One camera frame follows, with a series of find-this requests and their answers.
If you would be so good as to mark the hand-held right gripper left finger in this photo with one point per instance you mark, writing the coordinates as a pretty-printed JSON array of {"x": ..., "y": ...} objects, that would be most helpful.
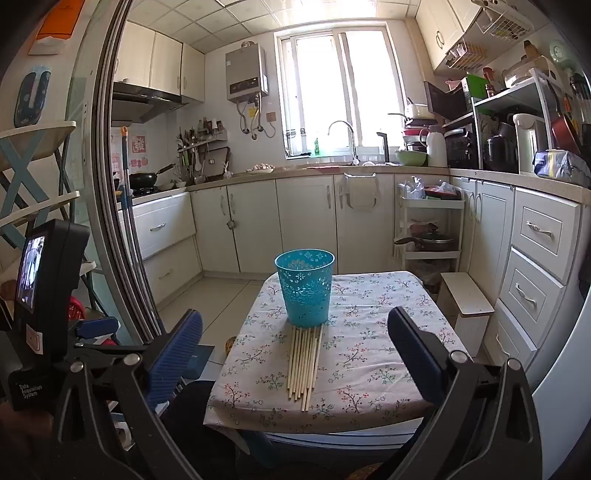
[{"x": 175, "y": 355}]

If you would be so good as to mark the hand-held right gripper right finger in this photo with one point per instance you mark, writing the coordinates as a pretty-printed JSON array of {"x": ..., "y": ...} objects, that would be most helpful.
[{"x": 415, "y": 355}]

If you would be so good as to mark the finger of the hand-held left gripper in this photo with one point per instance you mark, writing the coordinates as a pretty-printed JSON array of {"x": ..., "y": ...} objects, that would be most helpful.
[{"x": 97, "y": 326}]

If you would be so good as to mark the bundle of wooden chopsticks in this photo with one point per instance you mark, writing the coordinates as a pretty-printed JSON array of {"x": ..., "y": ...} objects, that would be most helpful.
[{"x": 302, "y": 364}]

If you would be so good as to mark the teal perforated plastic basket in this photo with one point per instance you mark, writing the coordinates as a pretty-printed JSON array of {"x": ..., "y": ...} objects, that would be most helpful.
[{"x": 304, "y": 295}]

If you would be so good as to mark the blue dustpan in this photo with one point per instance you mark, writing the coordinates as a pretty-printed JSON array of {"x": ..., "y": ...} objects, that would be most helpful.
[{"x": 198, "y": 361}]

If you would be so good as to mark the yellow patterned slipper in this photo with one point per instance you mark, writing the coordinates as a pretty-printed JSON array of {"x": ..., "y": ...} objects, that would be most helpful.
[{"x": 229, "y": 345}]

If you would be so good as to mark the floral tablecloth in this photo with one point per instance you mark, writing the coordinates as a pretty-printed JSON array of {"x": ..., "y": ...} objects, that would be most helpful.
[{"x": 360, "y": 350}]

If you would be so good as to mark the person's left leg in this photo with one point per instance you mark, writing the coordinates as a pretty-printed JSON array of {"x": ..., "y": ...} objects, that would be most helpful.
[{"x": 198, "y": 424}]

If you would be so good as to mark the white step stool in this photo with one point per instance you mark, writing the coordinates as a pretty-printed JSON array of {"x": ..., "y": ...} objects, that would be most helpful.
[{"x": 466, "y": 300}]

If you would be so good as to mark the cream two-drawer base cabinet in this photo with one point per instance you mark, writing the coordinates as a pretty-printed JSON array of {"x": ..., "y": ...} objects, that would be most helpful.
[{"x": 161, "y": 240}]

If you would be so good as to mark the pan with glass lid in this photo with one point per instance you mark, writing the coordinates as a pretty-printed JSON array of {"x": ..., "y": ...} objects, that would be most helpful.
[{"x": 427, "y": 242}]

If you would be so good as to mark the white storage trolley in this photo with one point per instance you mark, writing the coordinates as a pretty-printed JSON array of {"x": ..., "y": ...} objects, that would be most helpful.
[{"x": 401, "y": 230}]

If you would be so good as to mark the cream panelled drawer cabinet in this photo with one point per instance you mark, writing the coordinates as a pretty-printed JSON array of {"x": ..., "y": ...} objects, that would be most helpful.
[{"x": 531, "y": 258}]

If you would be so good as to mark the black wok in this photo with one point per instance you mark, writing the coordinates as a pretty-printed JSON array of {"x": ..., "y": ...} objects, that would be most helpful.
[{"x": 145, "y": 179}]

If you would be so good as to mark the plastic bags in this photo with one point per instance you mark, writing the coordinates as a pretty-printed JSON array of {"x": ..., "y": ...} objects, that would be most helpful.
[{"x": 413, "y": 188}]

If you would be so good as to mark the white hanging trash bin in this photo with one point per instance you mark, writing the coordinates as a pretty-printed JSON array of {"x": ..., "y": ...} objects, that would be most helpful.
[{"x": 360, "y": 194}]

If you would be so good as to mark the blue and cream shelf rack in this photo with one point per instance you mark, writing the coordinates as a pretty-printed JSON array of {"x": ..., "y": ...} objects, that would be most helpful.
[{"x": 41, "y": 131}]

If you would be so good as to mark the cream base cabinet with doors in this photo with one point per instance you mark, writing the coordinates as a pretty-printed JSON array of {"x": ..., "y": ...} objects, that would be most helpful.
[{"x": 295, "y": 221}]

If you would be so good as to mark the dark baking tray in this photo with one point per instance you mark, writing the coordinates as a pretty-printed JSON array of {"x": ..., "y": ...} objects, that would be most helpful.
[{"x": 217, "y": 162}]

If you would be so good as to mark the green bowl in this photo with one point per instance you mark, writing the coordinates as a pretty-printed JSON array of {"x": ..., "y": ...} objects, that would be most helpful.
[{"x": 410, "y": 158}]

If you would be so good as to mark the plate with food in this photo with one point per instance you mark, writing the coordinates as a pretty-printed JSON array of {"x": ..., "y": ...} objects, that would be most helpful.
[{"x": 261, "y": 169}]

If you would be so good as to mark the white thermos jug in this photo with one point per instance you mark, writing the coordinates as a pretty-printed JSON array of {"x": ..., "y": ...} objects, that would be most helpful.
[{"x": 436, "y": 147}]

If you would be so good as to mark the black water tap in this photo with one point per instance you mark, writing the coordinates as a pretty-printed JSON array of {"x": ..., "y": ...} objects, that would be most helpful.
[{"x": 383, "y": 145}]

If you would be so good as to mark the black countertop oven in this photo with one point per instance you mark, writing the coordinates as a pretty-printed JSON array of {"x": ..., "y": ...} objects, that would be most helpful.
[{"x": 461, "y": 147}]

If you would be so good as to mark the beige kitchen countertop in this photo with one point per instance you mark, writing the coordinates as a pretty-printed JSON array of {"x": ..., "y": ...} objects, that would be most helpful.
[{"x": 300, "y": 171}]

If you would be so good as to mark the black rice cooker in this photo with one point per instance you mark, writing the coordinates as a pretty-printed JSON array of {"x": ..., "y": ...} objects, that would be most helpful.
[{"x": 501, "y": 150}]

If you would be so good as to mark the range hood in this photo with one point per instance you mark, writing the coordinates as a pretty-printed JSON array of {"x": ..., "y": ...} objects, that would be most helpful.
[{"x": 138, "y": 99}]

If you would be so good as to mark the stack of pots and bowls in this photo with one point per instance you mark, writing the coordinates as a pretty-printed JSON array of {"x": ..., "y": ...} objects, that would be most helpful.
[{"x": 415, "y": 131}]

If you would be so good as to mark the green dish soap bottle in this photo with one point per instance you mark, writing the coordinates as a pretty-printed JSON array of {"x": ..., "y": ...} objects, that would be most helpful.
[{"x": 317, "y": 146}]

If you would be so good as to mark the blue and yellow packet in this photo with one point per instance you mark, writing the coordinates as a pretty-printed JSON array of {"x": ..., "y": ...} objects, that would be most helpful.
[{"x": 561, "y": 166}]

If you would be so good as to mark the chrome curved faucet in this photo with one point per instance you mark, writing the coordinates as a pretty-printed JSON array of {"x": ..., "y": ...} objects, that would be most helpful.
[{"x": 344, "y": 127}]

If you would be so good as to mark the white electric water boiler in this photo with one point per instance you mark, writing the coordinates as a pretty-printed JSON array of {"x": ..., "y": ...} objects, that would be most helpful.
[{"x": 531, "y": 143}]

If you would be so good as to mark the black microwave oven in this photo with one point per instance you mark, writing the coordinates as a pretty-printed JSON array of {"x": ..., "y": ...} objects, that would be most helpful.
[{"x": 445, "y": 99}]

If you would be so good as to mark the red pot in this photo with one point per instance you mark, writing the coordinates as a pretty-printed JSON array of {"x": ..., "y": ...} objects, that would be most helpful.
[{"x": 565, "y": 131}]

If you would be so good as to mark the green box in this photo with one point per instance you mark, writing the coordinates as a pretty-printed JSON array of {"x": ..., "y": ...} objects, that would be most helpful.
[{"x": 475, "y": 87}]

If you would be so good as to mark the kitchen window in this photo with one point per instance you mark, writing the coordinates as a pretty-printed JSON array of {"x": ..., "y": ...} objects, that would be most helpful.
[{"x": 337, "y": 87}]

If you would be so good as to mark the white metal shelf rack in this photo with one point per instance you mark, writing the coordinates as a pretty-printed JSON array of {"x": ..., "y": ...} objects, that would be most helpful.
[{"x": 512, "y": 92}]

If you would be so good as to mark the orange and white paper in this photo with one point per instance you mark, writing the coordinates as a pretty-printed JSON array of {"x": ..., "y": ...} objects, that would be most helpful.
[{"x": 57, "y": 23}]

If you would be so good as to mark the grey gas water heater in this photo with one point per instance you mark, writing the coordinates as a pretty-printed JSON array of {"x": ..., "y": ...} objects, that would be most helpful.
[{"x": 244, "y": 74}]

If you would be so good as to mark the grey sliding door frame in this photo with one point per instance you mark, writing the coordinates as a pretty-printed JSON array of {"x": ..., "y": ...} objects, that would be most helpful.
[{"x": 102, "y": 184}]

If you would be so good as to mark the red paper wall decoration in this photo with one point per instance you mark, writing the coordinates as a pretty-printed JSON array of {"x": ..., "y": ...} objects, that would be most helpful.
[{"x": 138, "y": 145}]

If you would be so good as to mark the blue U-shaped wall decoration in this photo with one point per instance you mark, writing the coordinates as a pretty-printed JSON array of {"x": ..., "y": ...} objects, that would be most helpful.
[{"x": 30, "y": 99}]

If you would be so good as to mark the wall rack with kitchen utensils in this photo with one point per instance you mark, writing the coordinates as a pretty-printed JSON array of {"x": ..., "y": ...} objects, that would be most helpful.
[{"x": 194, "y": 143}]

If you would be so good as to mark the cream wall cabinet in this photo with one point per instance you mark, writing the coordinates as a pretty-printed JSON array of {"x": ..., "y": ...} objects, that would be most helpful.
[
  {"x": 157, "y": 60},
  {"x": 443, "y": 32}
]

